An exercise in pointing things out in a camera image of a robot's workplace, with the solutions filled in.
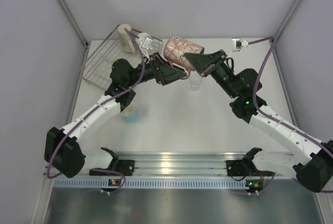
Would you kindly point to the light blue mug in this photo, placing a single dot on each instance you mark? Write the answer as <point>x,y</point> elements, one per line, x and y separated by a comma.
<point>130,114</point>

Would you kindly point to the wire dish rack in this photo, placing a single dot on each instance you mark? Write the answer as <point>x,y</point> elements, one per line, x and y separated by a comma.
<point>102,55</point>

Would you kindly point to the right aluminium frame post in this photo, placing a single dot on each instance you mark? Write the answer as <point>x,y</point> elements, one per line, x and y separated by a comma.
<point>291,12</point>

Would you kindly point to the white mug orange inside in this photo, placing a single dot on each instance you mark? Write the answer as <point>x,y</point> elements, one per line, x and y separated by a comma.
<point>147,53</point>

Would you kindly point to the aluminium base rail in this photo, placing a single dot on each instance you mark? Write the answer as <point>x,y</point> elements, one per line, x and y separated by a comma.
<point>196,164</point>

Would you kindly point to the pink cartoon mug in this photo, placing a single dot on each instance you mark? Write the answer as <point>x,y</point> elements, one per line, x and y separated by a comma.
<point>174,51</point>

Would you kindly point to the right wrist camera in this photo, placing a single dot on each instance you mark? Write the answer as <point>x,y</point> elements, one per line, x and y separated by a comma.
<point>238,44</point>

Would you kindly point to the beige ceramic mug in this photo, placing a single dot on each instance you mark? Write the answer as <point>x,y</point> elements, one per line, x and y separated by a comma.
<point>125,39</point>

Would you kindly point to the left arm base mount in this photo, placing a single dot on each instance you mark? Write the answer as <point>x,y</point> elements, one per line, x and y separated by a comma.
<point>124,166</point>

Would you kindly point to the left aluminium frame post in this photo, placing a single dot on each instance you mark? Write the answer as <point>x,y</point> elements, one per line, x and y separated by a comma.
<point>72,21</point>

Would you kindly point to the clear glass cup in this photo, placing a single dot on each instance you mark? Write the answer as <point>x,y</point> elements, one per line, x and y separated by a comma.
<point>195,82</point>

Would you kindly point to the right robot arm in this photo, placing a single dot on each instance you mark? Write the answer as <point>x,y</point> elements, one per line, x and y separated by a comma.
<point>309,160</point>

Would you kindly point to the aluminium frame post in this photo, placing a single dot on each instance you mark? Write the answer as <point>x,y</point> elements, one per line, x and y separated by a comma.
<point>72,21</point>
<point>291,12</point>

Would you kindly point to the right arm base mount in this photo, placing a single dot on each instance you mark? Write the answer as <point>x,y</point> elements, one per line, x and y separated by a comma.
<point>239,168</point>

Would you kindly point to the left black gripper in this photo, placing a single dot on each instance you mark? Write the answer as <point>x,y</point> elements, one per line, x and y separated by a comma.
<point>163,73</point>

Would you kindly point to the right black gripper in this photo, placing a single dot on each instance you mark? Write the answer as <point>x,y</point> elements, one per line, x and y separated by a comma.
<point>200,62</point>

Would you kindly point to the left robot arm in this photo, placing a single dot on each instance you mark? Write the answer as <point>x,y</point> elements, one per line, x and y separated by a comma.
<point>66,148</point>

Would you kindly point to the perforated cable tray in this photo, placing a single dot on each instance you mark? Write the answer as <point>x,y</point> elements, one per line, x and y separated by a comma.
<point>137,183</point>

